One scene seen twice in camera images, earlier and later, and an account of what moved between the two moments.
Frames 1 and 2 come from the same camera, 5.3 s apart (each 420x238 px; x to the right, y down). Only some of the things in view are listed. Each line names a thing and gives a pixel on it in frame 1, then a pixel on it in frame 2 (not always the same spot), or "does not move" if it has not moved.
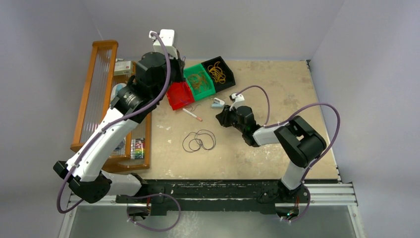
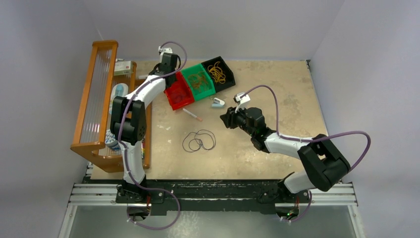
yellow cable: (217, 73) does not move
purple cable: (184, 57) → (178, 98)
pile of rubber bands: (198, 81) does not move
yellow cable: (217, 73) does not move
